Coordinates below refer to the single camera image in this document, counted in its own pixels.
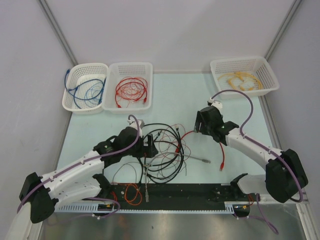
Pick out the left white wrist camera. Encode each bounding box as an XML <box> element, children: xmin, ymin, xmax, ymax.
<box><xmin>127</xmin><ymin>119</ymin><xmax>145</xmax><ymax>137</ymax></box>

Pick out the thin red wire in basket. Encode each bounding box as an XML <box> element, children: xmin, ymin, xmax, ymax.
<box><xmin>117</xmin><ymin>81</ymin><xmax>147</xmax><ymax>101</ymax></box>

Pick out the thin brown wire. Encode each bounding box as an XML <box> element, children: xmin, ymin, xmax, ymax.
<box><xmin>112</xmin><ymin>161</ymin><xmax>141</xmax><ymax>186</ymax></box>

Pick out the thick red ethernet cable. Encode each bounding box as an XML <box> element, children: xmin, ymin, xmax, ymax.
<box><xmin>174</xmin><ymin>130</ymin><xmax>226</xmax><ymax>172</ymax></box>

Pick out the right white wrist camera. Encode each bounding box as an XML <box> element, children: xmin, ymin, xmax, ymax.
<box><xmin>207</xmin><ymin>98</ymin><xmax>223</xmax><ymax>110</ymax></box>

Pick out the yellow cable in basket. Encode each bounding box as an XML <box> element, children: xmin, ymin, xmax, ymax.
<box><xmin>217</xmin><ymin>71</ymin><xmax>264</xmax><ymax>91</ymax></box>

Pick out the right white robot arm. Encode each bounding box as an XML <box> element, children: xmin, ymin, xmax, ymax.
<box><xmin>193</xmin><ymin>106</ymin><xmax>309</xmax><ymax>203</ymax></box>

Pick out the thick black ethernet cable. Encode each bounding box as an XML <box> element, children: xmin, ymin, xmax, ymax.
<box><xmin>139</xmin><ymin>122</ymin><xmax>185</xmax><ymax>185</ymax></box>

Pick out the thin red wire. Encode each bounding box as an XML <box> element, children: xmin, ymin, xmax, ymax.
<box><xmin>117</xmin><ymin>81</ymin><xmax>147</xmax><ymax>101</ymax></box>
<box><xmin>116</xmin><ymin>77</ymin><xmax>148</xmax><ymax>101</ymax></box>
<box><xmin>154</xmin><ymin>122</ymin><xmax>193</xmax><ymax>181</ymax></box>

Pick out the middle white plastic basket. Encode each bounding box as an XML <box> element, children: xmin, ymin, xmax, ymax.
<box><xmin>101</xmin><ymin>62</ymin><xmax>153</xmax><ymax>114</ymax></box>

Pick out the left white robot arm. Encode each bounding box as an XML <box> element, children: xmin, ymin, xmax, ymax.
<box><xmin>19</xmin><ymin>126</ymin><xmax>159</xmax><ymax>224</ymax></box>

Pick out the right white plastic basket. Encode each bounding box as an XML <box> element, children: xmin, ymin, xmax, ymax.
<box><xmin>210</xmin><ymin>56</ymin><xmax>280</xmax><ymax>100</ymax></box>

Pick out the orange thin wire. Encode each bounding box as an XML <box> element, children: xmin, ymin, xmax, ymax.
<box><xmin>123</xmin><ymin>183</ymin><xmax>143</xmax><ymax>206</ymax></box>

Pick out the blue cable in left basket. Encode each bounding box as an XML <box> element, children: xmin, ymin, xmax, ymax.
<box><xmin>72</xmin><ymin>88</ymin><xmax>82</xmax><ymax>110</ymax></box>

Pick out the thick red cable in basket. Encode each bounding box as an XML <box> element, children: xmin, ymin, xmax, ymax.
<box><xmin>114</xmin><ymin>77</ymin><xmax>148</xmax><ymax>108</ymax></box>

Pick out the grey ethernet cable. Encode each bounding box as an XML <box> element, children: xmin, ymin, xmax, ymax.
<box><xmin>144</xmin><ymin>151</ymin><xmax>211</xmax><ymax>203</ymax></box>

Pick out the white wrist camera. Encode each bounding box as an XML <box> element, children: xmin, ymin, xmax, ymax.
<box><xmin>207</xmin><ymin>98</ymin><xmax>223</xmax><ymax>110</ymax></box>
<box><xmin>127</xmin><ymin>119</ymin><xmax>145</xmax><ymax>137</ymax></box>

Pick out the black mounting base plate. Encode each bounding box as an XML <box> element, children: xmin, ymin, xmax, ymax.
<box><xmin>96</xmin><ymin>183</ymin><xmax>254</xmax><ymax>211</ymax></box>

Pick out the left white plastic basket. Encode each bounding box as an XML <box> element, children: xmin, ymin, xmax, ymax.
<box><xmin>62</xmin><ymin>62</ymin><xmax>109</xmax><ymax>115</ymax></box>

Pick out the thick blue ethernet cable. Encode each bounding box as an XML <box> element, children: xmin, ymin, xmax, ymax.
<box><xmin>64</xmin><ymin>69</ymin><xmax>107</xmax><ymax>106</ymax></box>

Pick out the white plastic basket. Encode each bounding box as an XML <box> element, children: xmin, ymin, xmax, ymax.
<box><xmin>101</xmin><ymin>62</ymin><xmax>153</xmax><ymax>114</ymax></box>
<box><xmin>62</xmin><ymin>62</ymin><xmax>109</xmax><ymax>115</ymax></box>
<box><xmin>210</xmin><ymin>56</ymin><xmax>280</xmax><ymax>100</ymax></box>

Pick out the white slotted cable duct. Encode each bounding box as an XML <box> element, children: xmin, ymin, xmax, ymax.
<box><xmin>55</xmin><ymin>202</ymin><xmax>117</xmax><ymax>213</ymax></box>

